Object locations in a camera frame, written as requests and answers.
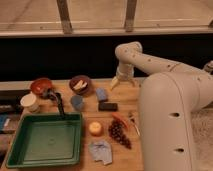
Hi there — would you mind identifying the green plastic tray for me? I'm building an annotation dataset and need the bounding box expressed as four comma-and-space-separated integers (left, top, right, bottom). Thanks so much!
6, 113, 82, 169

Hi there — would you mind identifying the crumpled blue cloth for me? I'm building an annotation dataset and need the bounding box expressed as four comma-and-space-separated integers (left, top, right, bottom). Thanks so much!
89, 140, 113, 165

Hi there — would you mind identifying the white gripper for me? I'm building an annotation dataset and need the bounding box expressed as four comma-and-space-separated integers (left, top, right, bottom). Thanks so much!
110, 64, 136, 90

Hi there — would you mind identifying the dark grape bunch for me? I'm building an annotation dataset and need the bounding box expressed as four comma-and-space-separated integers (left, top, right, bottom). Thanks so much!
108, 120, 132, 149

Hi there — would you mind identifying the blue sponge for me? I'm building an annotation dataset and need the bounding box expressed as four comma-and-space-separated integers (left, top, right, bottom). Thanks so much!
95, 88, 108, 102

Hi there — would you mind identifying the white paper cup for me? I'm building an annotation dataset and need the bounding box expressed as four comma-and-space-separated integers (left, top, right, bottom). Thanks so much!
20, 93, 39, 113

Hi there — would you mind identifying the purple bowl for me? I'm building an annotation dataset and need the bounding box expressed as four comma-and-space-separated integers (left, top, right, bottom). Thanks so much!
69, 75, 92, 95

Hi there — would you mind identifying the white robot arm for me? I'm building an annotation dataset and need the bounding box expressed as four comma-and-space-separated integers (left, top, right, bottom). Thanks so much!
111, 41, 213, 171

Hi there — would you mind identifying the red bowl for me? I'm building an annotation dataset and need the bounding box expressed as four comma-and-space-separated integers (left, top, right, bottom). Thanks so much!
30, 78, 53, 95

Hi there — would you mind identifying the small metal utensil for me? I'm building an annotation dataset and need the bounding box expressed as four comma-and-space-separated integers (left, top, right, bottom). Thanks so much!
128, 112, 140, 137

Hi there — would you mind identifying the yellow round fruit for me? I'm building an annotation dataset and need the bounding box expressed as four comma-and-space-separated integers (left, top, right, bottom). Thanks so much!
89, 122, 102, 136

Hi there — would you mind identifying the blue plastic cup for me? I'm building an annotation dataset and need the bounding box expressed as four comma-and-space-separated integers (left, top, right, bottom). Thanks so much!
70, 95, 84, 111

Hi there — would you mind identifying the yellow banana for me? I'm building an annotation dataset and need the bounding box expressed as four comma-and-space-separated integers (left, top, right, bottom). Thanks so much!
73, 80, 87, 91

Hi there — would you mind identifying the blue object at edge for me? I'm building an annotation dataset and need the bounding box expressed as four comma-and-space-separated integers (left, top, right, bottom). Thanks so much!
0, 115, 10, 131

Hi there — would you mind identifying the black rectangular block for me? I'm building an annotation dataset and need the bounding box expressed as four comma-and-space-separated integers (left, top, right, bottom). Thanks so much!
98, 103, 118, 111

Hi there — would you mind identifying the red chili pepper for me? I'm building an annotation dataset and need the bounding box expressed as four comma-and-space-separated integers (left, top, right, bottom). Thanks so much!
112, 113, 129, 130

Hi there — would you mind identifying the black ladle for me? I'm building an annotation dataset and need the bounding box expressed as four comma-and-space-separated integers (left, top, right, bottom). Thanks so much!
42, 88, 65, 118

